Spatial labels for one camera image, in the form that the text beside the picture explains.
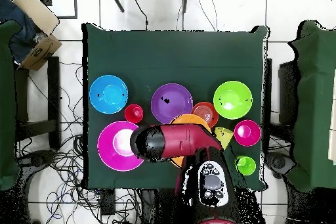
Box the large orange bowl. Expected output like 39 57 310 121
169 114 213 169

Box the purple bowl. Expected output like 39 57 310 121
150 83 194 125

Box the red cup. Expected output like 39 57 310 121
124 103 144 124

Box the small orange-red bowl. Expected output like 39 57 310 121
190 101 219 129

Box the dark green tablecloth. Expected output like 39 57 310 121
81 22 270 191

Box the yellow cup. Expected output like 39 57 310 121
213 126 235 151

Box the blue bowl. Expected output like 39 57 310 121
89 74 129 115

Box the light green bowl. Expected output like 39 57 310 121
213 80 253 120

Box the large pink bowl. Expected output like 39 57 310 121
97 120 144 172

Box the small crimson bowl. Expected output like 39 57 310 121
234 119 262 148

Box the green cup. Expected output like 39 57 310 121
234 154 257 177

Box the black power strip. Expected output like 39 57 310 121
100 189 117 216

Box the brown cardboard box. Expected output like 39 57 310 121
20 34 63 72

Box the green cloth covered table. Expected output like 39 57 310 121
287 20 336 192
0 20 23 191

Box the beige box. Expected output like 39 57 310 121
12 0 60 36

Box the dark blue cloth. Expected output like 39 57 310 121
0 0 40 63

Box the black cable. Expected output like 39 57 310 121
133 0 150 31

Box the tangle of floor cables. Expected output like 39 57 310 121
26 62 144 224

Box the black stool frame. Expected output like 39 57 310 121
14 56 62 151

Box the grey pedestal foot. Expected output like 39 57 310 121
18 149 56 168
264 151 297 180

